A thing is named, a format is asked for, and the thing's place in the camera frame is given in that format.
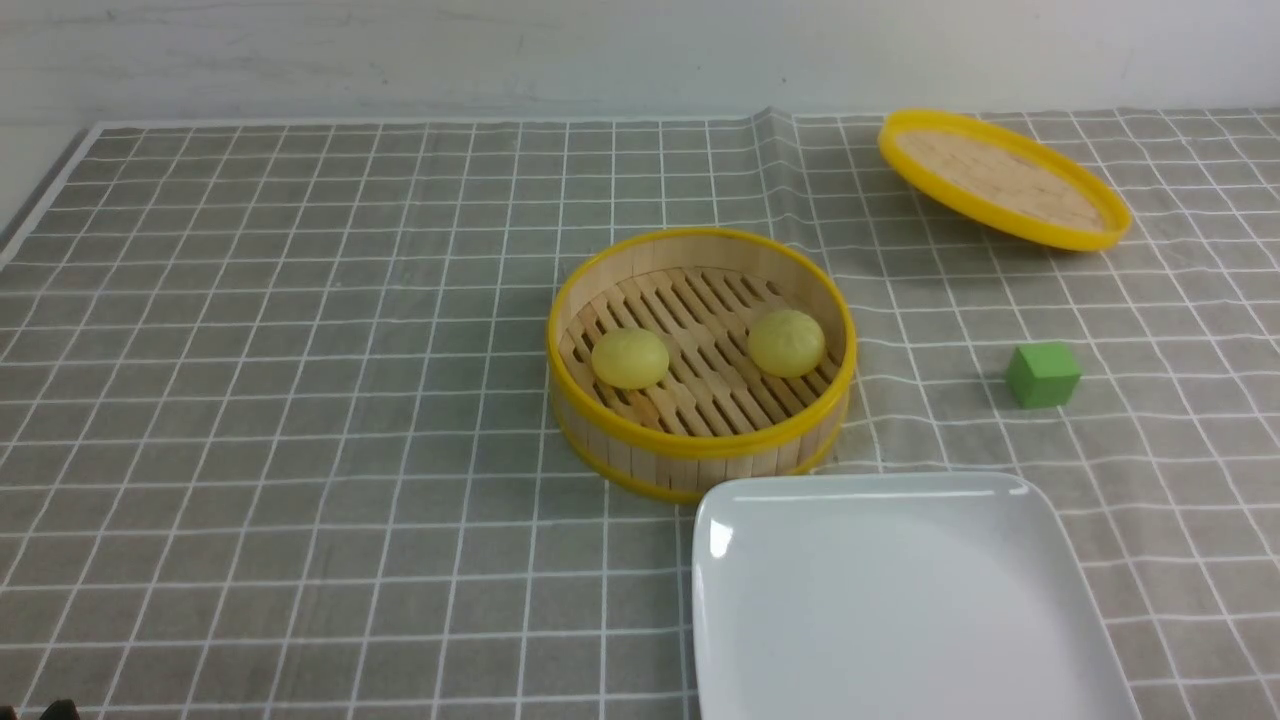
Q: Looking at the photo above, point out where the yellow steamed bun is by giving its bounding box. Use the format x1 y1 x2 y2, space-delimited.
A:
590 328 669 389
748 307 827 379

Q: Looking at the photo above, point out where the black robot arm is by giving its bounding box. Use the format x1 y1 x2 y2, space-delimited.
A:
38 698 81 720

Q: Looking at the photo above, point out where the white square plate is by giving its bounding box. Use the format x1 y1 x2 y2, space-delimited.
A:
692 471 1139 719

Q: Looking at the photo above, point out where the bamboo steamer basket yellow rim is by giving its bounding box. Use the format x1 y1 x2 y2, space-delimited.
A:
545 227 858 503

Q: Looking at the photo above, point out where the bamboo steamer lid yellow rim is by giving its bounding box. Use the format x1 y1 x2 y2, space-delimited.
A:
878 109 1133 252

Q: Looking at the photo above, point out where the green cube block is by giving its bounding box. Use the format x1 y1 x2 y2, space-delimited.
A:
1005 342 1082 409

